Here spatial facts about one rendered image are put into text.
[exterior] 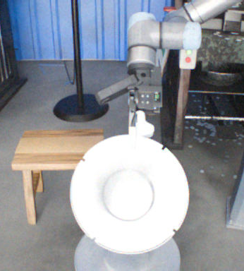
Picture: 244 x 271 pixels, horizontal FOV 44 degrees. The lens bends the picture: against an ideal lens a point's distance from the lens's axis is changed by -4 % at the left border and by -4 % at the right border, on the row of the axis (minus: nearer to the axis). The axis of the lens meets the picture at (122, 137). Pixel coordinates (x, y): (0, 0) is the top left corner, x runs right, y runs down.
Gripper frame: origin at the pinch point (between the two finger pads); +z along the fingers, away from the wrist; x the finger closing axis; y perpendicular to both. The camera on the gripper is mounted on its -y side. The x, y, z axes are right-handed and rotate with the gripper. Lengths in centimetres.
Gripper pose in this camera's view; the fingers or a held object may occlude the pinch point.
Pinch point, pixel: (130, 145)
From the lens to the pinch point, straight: 75.6
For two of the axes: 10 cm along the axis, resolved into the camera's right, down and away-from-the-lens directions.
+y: 10.0, 0.3, -0.5
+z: -0.4, 9.8, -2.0
